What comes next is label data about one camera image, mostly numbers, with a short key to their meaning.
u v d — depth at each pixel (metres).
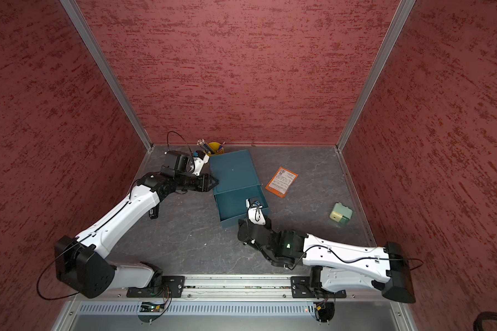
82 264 0.39
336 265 0.44
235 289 0.76
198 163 0.71
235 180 0.80
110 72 0.88
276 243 0.52
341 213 0.90
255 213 0.60
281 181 1.06
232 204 0.77
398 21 0.74
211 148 1.05
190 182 0.67
